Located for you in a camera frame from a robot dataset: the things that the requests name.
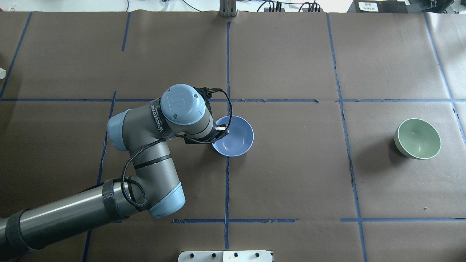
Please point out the orange black connector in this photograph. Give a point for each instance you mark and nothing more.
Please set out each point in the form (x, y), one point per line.
(310, 7)
(272, 7)

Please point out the blue bowl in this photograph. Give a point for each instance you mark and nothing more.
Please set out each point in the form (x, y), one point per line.
(239, 140)

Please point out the white camera pole with base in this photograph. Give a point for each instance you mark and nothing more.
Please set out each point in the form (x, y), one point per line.
(226, 256)

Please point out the aluminium frame post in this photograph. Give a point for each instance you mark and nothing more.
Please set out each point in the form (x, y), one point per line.
(228, 8)

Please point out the orange black connector near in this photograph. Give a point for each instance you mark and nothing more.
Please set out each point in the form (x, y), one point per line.
(310, 7)

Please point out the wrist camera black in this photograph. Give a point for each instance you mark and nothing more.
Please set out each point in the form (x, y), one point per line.
(206, 94)

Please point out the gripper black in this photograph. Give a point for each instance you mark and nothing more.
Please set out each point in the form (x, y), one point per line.
(217, 135)

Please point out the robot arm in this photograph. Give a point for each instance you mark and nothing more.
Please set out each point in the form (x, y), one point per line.
(148, 182)

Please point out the orange black connector far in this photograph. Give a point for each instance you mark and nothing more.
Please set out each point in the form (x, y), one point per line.
(272, 7)

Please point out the green bowl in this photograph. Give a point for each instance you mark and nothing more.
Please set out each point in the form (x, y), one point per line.
(417, 139)

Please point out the black power supply box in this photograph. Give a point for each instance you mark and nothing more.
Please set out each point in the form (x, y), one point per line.
(377, 6)

